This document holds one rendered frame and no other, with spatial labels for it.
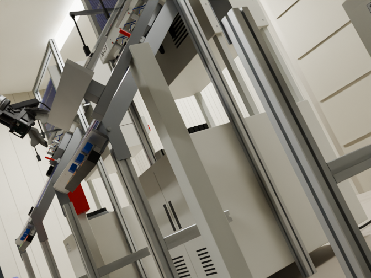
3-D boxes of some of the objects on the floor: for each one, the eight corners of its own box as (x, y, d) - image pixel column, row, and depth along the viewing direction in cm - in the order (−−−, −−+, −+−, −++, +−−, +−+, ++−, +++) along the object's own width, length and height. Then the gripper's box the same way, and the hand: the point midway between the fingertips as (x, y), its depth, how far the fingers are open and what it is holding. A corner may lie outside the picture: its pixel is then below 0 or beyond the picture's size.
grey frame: (195, 348, 126) (-12, -162, 162) (112, 344, 190) (-23, -22, 226) (319, 270, 156) (120, -147, 192) (211, 289, 220) (78, -26, 256)
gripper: (-14, 134, 154) (38, 162, 158) (3, 95, 142) (58, 126, 147) (-2, 120, 160) (47, 147, 165) (15, 82, 149) (68, 112, 154)
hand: (56, 133), depth 158 cm, fingers open, 14 cm apart
